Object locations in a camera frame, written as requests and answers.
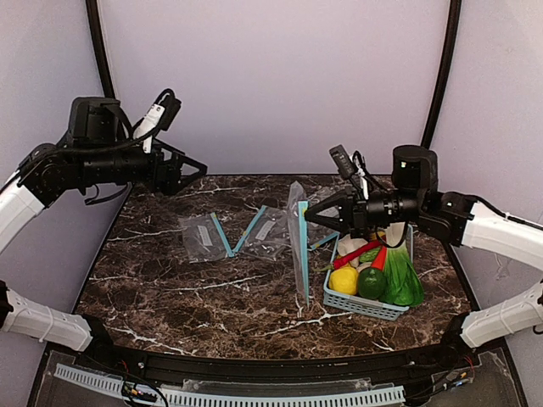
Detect clear zip bag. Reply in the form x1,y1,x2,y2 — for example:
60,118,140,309
233,205,290,261
179,212,234,264
286,180,340,307

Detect green white bok choy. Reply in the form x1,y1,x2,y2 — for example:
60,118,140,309
378,222,424,308

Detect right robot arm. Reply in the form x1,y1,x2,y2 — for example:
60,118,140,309
290,145,542,307

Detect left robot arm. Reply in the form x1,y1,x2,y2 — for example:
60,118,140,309
1,89,207,354

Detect white garlic bulb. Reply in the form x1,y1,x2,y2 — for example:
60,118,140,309
337,235,367,257

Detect red chili pepper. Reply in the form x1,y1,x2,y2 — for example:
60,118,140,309
316,241,382,272

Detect green cucumber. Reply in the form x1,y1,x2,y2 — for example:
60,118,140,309
359,247,381,263

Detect yellow lemon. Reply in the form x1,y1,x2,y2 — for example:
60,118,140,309
328,265,359,295

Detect green avocado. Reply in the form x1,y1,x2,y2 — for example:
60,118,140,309
357,267,387,300

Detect light blue plastic basket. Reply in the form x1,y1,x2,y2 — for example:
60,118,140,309
319,225,414,321

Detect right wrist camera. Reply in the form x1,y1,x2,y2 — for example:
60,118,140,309
329,144,369,199

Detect black left frame post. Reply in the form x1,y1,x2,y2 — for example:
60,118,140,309
85,0,115,98

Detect black frame post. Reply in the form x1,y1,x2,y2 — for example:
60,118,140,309
85,0,115,98
421,0,462,149

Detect white slotted cable duct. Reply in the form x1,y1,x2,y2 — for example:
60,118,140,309
53,363,406,406

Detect black right frame post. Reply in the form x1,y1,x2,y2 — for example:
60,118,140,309
421,0,462,149

